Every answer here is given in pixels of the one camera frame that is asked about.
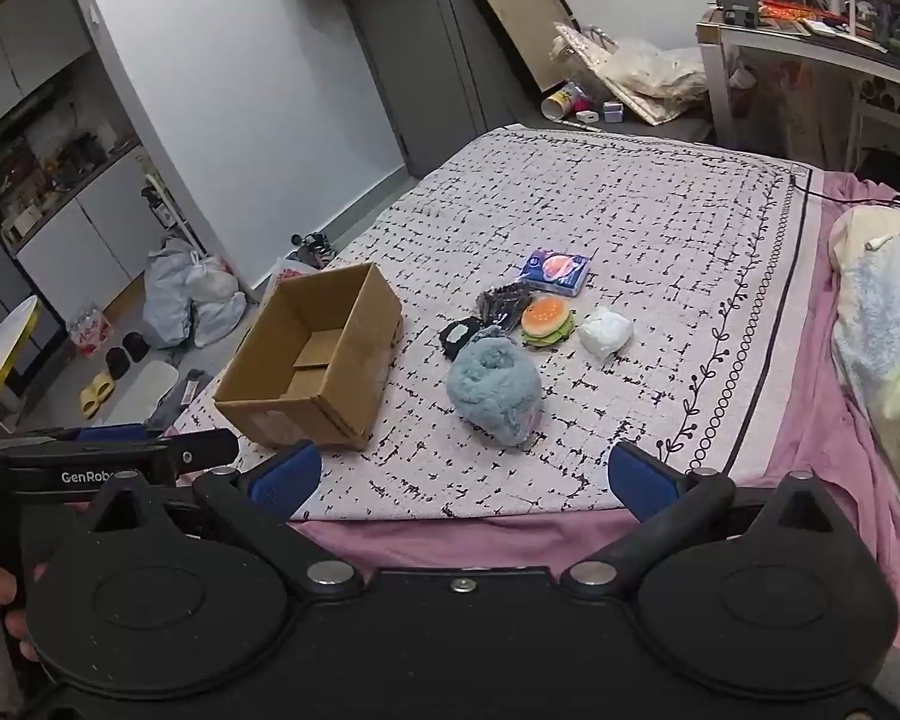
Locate small black pouch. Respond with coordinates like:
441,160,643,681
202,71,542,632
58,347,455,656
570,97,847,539
440,317,488,361

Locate black sneakers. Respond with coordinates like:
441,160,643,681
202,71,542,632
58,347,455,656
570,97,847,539
292,231,338,271

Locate cylindrical snack can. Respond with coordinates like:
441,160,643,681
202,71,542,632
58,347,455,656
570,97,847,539
541,86,580,121

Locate cardboard-backed frame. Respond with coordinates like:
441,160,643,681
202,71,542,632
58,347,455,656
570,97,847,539
451,0,582,102

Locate round white table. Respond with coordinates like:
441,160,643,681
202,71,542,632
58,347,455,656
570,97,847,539
0,295,41,437

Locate black cable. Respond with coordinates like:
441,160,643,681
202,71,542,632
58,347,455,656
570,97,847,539
791,163,900,205

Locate white floor mat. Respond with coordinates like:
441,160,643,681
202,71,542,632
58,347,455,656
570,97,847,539
105,360,181,425

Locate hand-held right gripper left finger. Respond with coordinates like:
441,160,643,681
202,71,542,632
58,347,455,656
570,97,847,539
88,441,365,602

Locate brown cardboard box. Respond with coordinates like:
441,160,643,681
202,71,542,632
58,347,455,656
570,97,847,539
214,262,404,452

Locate red patterned plastic bag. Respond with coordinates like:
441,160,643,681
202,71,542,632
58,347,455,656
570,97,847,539
270,256,321,302

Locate black mesh packet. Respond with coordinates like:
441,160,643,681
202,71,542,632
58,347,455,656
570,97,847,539
476,281,533,332

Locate pastel printed duvet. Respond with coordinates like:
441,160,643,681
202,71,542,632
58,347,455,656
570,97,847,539
827,204,900,524

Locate white desk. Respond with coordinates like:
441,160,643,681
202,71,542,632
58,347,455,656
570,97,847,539
696,4,900,173

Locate red bottle pack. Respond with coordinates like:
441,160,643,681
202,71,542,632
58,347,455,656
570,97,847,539
66,304,115,355

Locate grey cloth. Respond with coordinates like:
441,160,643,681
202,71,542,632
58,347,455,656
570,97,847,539
148,369,212,432

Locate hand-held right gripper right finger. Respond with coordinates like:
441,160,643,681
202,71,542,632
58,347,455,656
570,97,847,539
561,441,841,601

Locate blue tissue packet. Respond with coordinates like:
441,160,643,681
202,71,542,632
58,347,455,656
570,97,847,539
520,249,592,296

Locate black slippers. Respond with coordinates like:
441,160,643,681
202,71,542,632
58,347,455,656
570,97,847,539
105,330,152,380

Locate grey door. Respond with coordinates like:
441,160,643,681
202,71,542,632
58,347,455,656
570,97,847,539
343,0,511,179

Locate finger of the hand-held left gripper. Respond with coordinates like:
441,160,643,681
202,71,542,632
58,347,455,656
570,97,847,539
45,424,167,445
0,429,239,475

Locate white soft bundle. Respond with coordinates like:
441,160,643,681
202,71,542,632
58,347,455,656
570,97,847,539
576,307,635,359

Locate blue fluffy plush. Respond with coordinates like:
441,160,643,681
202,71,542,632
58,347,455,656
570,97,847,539
447,336,542,449

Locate white kitchen cabinet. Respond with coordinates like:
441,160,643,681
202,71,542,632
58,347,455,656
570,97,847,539
0,0,170,391

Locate yellow slippers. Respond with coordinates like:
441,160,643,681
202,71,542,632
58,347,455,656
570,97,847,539
80,373,113,416

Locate burger plush toy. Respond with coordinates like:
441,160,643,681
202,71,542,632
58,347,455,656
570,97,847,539
521,295,575,350

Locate white printed tote bag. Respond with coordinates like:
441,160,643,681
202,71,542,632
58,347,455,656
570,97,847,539
553,21,710,125

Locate white plastic bag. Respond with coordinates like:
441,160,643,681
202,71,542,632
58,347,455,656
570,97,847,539
186,255,248,348

